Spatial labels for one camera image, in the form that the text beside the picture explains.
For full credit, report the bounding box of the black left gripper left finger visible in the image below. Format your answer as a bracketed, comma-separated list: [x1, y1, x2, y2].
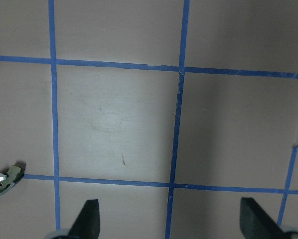
[67, 199, 100, 239]

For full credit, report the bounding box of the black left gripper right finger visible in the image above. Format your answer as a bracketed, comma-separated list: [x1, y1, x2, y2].
[239, 197, 286, 239]

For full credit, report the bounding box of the olive curved brake shoe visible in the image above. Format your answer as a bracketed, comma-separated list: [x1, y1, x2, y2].
[0, 162, 26, 196]

